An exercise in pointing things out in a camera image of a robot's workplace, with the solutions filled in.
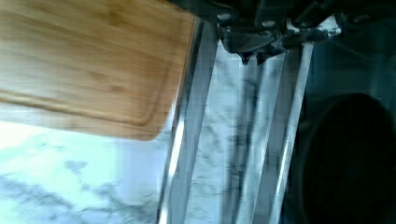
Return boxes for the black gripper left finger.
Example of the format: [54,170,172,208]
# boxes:
[218,12,286,65]

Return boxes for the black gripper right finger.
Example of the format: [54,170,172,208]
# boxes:
[286,15,343,43]

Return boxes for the glass oven door with handle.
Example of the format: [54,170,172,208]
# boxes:
[156,21,314,224]

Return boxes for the black pan inside oven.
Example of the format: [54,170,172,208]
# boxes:
[300,94,395,224]

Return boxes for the bamboo cutting board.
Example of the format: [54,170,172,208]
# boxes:
[0,0,198,141]

